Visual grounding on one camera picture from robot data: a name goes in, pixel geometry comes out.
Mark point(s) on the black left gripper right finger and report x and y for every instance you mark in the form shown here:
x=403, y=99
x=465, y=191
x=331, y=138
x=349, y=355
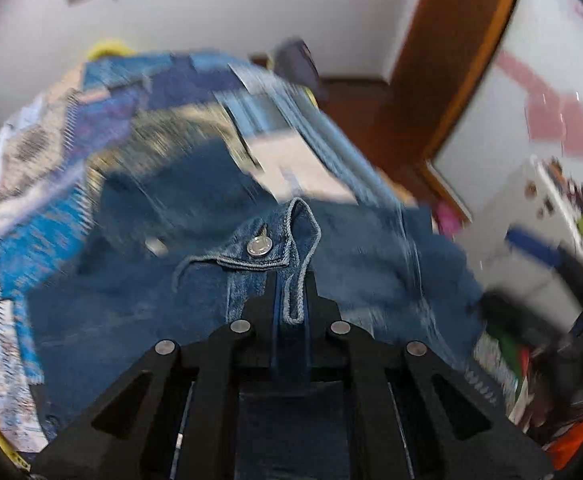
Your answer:
x=409, y=415

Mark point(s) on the yellow blanket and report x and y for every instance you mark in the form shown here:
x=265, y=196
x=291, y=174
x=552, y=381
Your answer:
x=108, y=48

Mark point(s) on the dark blue garment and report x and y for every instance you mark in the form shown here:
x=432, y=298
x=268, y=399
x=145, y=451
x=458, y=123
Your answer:
x=293, y=61

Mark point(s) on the pink wall sticker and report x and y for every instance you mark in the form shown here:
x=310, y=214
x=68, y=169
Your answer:
x=552, y=117

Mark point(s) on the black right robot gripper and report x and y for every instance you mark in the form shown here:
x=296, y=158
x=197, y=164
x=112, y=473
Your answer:
x=540, y=303

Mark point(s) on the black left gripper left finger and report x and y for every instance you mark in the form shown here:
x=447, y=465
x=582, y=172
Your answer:
x=172, y=414

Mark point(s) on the wooden door frame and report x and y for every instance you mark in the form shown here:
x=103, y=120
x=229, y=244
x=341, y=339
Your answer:
x=401, y=123

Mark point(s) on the blue denim jacket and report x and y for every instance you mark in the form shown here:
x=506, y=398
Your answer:
x=176, y=255

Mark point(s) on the blue patchwork bedspread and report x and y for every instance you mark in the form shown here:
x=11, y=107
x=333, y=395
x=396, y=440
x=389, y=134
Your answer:
x=136, y=116

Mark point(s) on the white cabinet with stickers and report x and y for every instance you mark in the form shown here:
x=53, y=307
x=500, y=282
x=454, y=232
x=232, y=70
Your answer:
x=529, y=198

